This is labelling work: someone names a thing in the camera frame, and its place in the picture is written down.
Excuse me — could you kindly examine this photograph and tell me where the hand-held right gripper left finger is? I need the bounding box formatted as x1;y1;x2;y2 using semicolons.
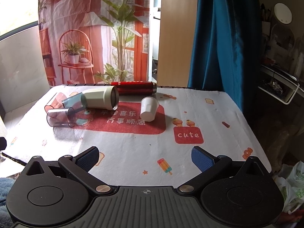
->
22;146;114;194

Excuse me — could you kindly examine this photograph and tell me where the blue fluffy towel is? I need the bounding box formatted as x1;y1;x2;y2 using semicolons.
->
0;177;18;228

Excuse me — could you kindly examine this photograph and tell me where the blue curtain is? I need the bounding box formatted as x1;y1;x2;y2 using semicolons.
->
188;0;264;124

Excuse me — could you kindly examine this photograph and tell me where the printed white table cloth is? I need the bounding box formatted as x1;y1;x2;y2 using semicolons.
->
3;84;272;188

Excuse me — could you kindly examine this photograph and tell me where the white plastic bag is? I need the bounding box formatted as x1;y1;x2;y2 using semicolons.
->
273;161;304;215

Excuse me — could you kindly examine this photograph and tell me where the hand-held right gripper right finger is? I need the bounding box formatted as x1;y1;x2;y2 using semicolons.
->
178;146;272;193

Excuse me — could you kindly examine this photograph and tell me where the wooden panel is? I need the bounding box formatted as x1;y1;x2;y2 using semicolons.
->
148;0;200;88

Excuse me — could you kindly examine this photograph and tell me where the white round lamp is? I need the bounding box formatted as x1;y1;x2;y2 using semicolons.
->
274;3;292;24

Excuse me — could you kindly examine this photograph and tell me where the clear grey plastic cup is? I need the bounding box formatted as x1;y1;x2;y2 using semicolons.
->
47;107;76;128

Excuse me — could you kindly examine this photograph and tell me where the red thermos bottle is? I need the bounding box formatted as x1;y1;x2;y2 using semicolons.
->
110;81;157;95

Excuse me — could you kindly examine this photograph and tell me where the clear pink plastic cup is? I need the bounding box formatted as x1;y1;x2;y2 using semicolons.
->
44;92;66;114

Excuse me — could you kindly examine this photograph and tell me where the clear blue plastic cup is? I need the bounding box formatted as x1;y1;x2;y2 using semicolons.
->
62;92;84;109

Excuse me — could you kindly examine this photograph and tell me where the white ribbed cup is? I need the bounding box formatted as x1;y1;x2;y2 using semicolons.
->
140;97;159;122

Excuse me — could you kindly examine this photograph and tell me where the white wire rack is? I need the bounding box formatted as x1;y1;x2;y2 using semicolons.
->
258;64;300;105

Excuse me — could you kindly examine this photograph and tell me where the printed wall cloth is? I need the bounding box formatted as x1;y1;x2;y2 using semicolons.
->
38;0;152;86

